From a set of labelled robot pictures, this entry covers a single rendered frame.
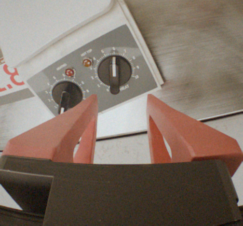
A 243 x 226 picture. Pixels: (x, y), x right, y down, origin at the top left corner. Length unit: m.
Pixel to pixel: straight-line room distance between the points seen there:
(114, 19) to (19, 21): 0.09
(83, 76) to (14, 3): 0.11
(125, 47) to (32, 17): 0.09
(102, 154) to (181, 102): 0.12
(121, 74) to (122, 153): 0.11
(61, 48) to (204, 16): 0.16
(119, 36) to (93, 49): 0.03
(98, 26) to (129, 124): 0.12
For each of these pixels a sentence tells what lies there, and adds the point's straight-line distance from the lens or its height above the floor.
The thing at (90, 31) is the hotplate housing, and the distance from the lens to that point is 0.18.
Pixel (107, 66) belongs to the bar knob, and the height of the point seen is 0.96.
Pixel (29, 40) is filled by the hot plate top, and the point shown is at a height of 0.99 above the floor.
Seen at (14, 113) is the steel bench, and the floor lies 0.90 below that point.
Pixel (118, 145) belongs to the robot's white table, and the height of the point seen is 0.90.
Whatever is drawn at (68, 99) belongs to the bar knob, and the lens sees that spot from 0.19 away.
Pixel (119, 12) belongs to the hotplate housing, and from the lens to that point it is 0.18.
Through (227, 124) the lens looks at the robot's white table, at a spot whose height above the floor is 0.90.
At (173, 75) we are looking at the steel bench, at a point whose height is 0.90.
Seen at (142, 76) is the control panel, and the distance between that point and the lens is 0.19.
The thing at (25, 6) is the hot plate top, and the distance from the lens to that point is 0.20.
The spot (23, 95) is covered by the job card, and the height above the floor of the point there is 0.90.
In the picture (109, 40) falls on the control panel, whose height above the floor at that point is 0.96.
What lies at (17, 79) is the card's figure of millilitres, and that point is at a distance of 0.29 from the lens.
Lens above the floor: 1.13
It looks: 75 degrees down
